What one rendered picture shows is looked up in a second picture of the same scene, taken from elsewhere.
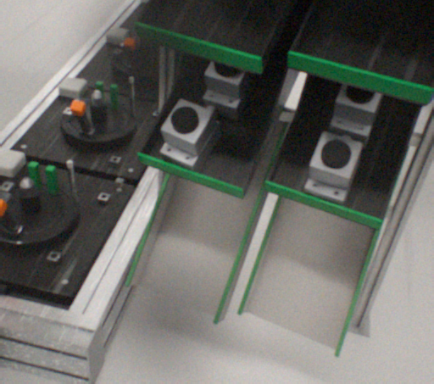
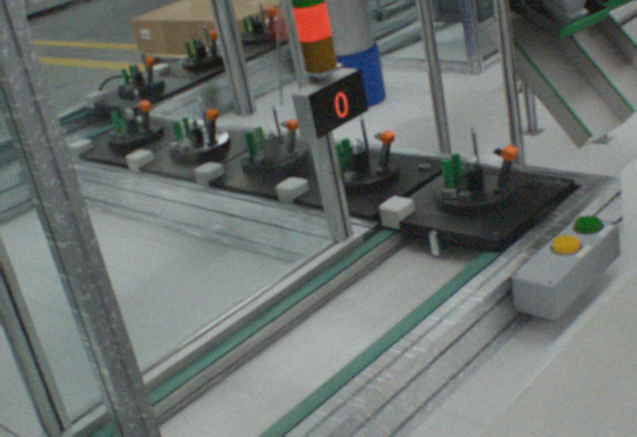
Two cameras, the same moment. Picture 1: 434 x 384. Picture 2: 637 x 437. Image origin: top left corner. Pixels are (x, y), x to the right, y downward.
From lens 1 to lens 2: 1.56 m
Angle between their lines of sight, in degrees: 47
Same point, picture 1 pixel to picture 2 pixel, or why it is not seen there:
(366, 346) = (621, 138)
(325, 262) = (610, 66)
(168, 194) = (540, 87)
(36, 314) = (581, 195)
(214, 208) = (556, 80)
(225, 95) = not seen: outside the picture
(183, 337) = not seen: hidden behind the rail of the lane
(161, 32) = not seen: outside the picture
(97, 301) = (578, 176)
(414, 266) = not seen: hidden behind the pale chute
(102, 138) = (394, 165)
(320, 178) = not seen: outside the picture
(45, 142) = (371, 199)
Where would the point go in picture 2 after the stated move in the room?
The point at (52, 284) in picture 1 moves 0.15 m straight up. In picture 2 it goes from (558, 185) to (550, 103)
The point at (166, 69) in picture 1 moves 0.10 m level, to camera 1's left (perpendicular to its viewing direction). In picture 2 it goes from (502, 1) to (480, 17)
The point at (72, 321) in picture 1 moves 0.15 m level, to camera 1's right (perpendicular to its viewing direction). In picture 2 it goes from (594, 183) to (618, 148)
